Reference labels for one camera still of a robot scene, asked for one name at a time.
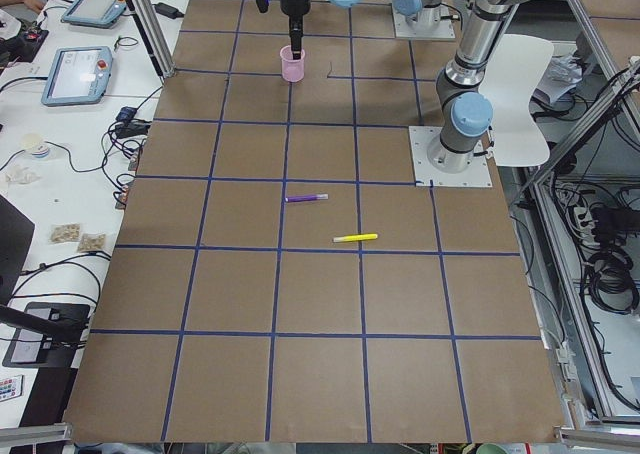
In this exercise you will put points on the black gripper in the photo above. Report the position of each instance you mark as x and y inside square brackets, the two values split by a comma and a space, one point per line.
[293, 4]

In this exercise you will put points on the purple pen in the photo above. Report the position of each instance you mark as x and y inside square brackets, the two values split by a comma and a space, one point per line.
[306, 198]

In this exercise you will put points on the pink mesh cup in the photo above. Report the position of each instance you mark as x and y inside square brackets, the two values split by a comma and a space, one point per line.
[292, 69]

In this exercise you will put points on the paper cup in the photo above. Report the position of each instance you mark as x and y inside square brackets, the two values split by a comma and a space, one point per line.
[35, 145]

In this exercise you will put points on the blue black small device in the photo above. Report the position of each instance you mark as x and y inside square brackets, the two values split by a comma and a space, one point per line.
[126, 114]

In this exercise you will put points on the black power adapter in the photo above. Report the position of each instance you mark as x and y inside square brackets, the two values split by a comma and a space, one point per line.
[131, 129]

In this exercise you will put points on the far teach pendant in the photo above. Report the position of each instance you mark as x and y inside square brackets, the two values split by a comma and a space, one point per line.
[102, 14]

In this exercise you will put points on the teach pendant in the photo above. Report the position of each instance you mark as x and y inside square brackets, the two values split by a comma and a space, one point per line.
[102, 14]
[78, 76]

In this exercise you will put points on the near teach pendant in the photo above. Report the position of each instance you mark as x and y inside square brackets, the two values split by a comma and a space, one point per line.
[78, 76]

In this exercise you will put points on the yellow pen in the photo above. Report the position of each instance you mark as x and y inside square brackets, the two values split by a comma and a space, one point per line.
[355, 238]

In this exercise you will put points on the white chair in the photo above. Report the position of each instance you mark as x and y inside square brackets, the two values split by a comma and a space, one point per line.
[511, 76]

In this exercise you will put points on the person hand at desk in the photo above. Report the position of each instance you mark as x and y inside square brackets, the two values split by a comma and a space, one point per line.
[33, 5]

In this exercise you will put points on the snack bag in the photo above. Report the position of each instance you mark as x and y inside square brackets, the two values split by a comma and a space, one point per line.
[65, 233]
[91, 242]

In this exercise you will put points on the crumpled tissue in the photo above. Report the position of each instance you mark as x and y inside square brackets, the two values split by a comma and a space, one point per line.
[20, 175]

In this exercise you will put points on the power strip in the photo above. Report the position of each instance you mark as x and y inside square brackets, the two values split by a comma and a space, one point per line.
[579, 217]

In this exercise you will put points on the remote control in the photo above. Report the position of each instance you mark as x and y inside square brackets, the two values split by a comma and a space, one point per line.
[11, 388]

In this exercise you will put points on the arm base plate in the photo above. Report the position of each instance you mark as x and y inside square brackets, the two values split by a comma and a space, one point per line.
[432, 24]
[434, 166]

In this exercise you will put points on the aluminium frame post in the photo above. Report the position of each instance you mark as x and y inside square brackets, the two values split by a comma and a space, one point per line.
[149, 28]

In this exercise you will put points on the black camera stand base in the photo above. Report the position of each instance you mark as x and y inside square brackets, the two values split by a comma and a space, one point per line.
[46, 334]

